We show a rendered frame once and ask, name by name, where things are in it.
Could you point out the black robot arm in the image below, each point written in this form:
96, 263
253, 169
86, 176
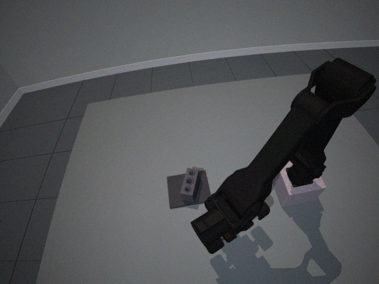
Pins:
341, 89

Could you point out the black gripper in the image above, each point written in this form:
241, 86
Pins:
231, 235

